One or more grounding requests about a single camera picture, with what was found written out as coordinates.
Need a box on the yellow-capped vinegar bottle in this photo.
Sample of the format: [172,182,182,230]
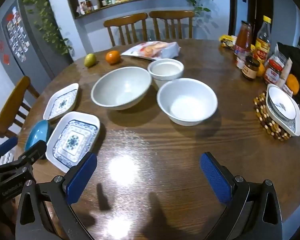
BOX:
[251,15,272,65]

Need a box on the trailing green pothos plant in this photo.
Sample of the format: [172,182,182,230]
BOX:
[19,0,73,55]

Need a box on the square blue-rimmed white plate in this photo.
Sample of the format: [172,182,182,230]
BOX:
[266,90,300,137]

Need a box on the dark wooden door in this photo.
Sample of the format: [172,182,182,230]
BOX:
[246,0,274,38]

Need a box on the teal plate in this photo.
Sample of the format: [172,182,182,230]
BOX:
[25,119,50,153]

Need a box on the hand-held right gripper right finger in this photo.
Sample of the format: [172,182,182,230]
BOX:
[199,151,282,240]

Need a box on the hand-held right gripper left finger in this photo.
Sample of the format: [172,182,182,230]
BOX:
[15,152,98,240]

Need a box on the medium white bowl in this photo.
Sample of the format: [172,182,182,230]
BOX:
[156,78,218,126]

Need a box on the red sauce bottle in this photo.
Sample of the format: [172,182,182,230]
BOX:
[234,21,253,69]

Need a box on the small deep white bowl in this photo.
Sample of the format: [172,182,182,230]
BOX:
[147,58,185,88]

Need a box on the cluster of fridge photo magnets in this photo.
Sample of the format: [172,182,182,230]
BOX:
[6,6,30,62]

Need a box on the red-labelled jar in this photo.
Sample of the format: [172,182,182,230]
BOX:
[263,61,284,84]

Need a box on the black bag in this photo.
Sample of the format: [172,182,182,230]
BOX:
[276,42,300,80]

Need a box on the rhombus blue patterned plate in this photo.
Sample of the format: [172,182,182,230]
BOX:
[43,83,79,121]

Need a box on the grey refrigerator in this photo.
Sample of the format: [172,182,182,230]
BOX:
[0,0,74,98]

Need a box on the white food packet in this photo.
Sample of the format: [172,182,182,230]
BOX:
[269,47,293,88]

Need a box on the yellow snack packet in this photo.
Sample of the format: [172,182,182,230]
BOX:
[219,35,238,48]

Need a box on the orange tangerine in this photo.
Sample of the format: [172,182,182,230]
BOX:
[105,50,122,65]

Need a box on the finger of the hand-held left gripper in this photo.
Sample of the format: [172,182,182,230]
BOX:
[0,137,18,160]
[0,140,47,174]

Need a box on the green pear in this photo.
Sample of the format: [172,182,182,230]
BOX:
[84,53,97,68]

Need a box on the wooden beaded trivet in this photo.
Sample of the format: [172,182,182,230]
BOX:
[253,91,293,142]

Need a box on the dark-lidded sauce jar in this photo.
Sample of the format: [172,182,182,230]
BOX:
[242,56,261,81]

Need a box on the white snack bag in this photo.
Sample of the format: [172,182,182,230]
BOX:
[121,41,181,61]

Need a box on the orange fruit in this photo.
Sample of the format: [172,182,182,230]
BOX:
[286,74,300,95]

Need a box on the small-leaved green plant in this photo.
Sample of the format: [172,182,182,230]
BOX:
[187,0,214,25]

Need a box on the large grey-white bowl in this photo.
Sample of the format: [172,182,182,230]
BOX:
[91,66,152,111]

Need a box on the brown wooden chair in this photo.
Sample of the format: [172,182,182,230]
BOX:
[104,13,148,47]
[0,76,40,138]
[149,10,195,40]

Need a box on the rectangular blue patterned plate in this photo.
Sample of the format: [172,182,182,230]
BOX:
[45,111,101,173]

